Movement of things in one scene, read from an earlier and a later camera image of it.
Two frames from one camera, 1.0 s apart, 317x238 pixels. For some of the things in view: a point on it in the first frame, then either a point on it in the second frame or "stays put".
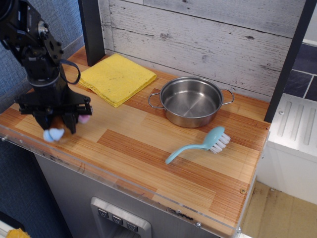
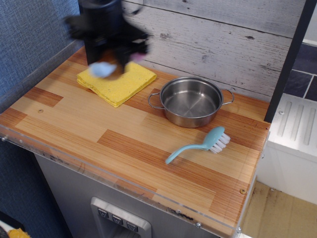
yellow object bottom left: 17,233 stays put
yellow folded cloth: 114,77 stays put
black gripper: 51,96 -> 103,23
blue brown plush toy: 58,131 -> 112,68
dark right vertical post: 290,59 stays put
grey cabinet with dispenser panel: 93,208 stays put
